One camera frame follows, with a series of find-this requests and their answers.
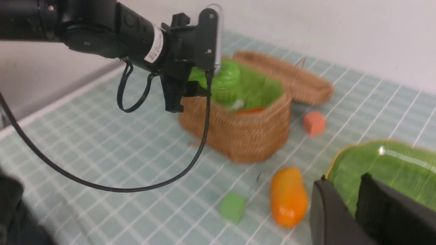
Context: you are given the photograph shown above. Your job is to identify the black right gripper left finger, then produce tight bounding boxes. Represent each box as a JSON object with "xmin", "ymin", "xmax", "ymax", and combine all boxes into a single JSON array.
[{"xmin": 309, "ymin": 176, "xmax": 375, "ymax": 245}]

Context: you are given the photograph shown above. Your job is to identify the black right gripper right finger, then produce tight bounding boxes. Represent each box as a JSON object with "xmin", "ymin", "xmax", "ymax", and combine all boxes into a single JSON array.
[{"xmin": 355, "ymin": 173, "xmax": 436, "ymax": 245}]

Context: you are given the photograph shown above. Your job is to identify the green foam cube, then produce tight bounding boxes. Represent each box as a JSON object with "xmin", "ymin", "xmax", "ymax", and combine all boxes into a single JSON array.
[{"xmin": 219, "ymin": 192, "xmax": 246, "ymax": 224}]

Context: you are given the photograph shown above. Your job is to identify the orange yellow plastic mango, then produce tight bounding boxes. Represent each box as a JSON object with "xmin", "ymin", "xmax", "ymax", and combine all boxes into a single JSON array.
[{"xmin": 269, "ymin": 166, "xmax": 309, "ymax": 229}]

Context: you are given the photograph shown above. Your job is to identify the orange foam cube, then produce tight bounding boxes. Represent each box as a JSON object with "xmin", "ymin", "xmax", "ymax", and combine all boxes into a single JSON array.
[{"xmin": 303, "ymin": 111, "xmax": 326, "ymax": 136}]

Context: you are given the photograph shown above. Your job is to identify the woven wicker basket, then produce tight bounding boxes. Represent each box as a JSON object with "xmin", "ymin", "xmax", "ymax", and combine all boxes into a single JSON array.
[{"xmin": 178, "ymin": 60, "xmax": 293, "ymax": 164}]

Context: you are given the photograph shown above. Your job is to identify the green plastic chayote gourd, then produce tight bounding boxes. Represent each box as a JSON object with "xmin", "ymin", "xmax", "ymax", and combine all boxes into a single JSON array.
[{"xmin": 188, "ymin": 60, "xmax": 241, "ymax": 104}]

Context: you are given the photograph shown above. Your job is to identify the green leaf-shaped glass plate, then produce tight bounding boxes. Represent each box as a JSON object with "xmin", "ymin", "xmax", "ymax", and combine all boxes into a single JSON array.
[{"xmin": 326, "ymin": 140, "xmax": 436, "ymax": 215}]

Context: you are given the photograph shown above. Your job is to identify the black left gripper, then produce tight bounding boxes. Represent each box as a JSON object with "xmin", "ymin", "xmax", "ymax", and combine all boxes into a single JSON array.
[{"xmin": 159, "ymin": 8, "xmax": 218, "ymax": 113}]

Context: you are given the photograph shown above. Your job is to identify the woven wicker basket lid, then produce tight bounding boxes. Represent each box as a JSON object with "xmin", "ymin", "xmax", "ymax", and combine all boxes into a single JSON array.
[{"xmin": 232, "ymin": 51, "xmax": 335, "ymax": 105}]

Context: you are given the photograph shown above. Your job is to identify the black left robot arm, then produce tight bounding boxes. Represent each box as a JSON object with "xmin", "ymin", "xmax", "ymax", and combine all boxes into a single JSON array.
[{"xmin": 0, "ymin": 0, "xmax": 224, "ymax": 113}]

